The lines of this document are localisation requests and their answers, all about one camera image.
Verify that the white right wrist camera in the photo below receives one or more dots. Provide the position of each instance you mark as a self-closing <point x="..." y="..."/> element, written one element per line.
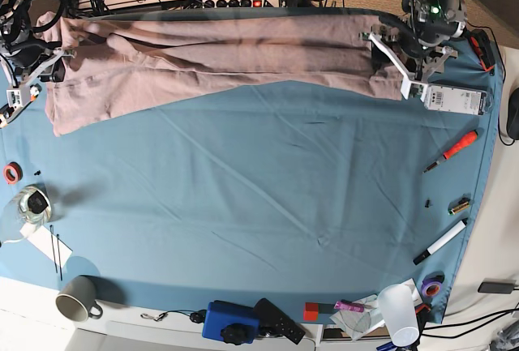
<point x="18" y="98"/>

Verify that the orange black utility knife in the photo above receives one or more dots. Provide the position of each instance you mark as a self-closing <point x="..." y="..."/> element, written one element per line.
<point x="9" y="114"/>

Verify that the mauve T-shirt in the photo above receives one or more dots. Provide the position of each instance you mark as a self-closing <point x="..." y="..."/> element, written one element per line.
<point x="122" y="67"/>

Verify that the purple tape roll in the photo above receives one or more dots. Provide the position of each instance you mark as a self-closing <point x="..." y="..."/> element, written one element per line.
<point x="432" y="285"/>

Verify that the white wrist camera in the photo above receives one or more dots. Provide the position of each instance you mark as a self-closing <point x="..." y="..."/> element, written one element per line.
<point x="414" y="89"/>
<point x="18" y="98"/>

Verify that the blue box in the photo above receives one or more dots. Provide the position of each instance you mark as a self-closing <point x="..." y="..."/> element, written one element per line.
<point x="230" y="323"/>

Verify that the white power strip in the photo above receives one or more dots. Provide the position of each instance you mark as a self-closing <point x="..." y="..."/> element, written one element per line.
<point x="209" y="4"/>

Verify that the orange black clamp tool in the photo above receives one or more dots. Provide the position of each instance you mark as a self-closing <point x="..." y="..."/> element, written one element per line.
<point x="481" y="46"/>

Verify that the red black block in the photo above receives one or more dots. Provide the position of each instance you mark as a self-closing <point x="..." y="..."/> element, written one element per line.
<point x="312" y="310"/>

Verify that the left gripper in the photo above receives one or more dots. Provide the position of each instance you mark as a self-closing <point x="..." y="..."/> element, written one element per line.
<point x="390" y="47"/>

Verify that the frosted plastic cup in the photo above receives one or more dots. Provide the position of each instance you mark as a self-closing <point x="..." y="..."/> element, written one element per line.
<point x="396" y="305"/>

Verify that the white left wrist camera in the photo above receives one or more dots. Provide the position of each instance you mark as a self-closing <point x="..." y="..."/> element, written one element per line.
<point x="414" y="89"/>

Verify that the orange handled screwdriver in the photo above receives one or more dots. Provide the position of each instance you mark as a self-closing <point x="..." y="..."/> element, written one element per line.
<point x="464" y="142"/>

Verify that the purple lighter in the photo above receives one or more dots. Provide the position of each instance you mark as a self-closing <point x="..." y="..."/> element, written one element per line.
<point x="349" y="306"/>

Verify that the white paper card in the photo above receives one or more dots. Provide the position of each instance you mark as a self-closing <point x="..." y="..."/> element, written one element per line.
<point x="41" y="240"/>

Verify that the black zip tie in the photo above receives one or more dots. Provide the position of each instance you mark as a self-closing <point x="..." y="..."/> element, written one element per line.
<point x="55" y="252"/>

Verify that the grey ceramic mug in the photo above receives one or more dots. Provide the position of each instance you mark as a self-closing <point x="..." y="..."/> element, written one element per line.
<point x="78" y="300"/>

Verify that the white black marker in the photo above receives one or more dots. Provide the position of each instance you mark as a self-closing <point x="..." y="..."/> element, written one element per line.
<point x="442" y="241"/>

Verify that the black remote control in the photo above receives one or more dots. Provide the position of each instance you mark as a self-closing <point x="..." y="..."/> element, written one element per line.
<point x="279" y="323"/>

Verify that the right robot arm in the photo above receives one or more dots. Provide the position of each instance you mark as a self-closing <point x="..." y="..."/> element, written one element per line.
<point x="16" y="25"/>

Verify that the black computer mouse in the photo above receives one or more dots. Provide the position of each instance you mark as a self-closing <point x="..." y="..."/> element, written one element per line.
<point x="512" y="125"/>

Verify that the red tape roll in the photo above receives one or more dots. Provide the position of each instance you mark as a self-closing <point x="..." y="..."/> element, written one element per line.
<point x="12" y="173"/>

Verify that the silver carabiner keyring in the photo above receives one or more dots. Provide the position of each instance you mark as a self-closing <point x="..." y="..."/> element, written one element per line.
<point x="155" y="318"/>

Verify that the green gold battery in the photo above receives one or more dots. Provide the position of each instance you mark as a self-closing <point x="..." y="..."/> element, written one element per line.
<point x="462" y="205"/>

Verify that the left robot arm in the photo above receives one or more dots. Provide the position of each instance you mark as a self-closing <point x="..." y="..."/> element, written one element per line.
<point x="429" y="22"/>

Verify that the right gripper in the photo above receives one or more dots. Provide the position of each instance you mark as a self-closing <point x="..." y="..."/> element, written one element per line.
<point x="35" y="60"/>

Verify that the teal table cloth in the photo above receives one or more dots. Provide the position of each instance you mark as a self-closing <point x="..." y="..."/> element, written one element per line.
<point x="290" y="191"/>

